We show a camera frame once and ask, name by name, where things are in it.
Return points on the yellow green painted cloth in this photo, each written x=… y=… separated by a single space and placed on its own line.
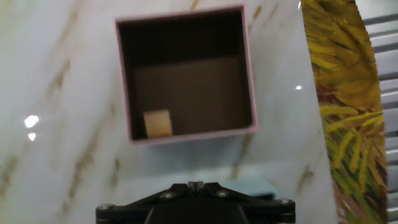
x=348 y=109

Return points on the medium wooden cube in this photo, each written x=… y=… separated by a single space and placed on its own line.
x=158 y=124

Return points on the light blue cardboard box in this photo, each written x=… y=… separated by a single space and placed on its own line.
x=252 y=186

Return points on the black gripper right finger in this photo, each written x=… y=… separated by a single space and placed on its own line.
x=258 y=208

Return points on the white marble pattern sheet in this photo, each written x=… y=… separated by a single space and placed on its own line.
x=62 y=124

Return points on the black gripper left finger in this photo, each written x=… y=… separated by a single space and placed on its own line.
x=140 y=208

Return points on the pink cardboard box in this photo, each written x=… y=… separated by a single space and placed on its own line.
x=192 y=138

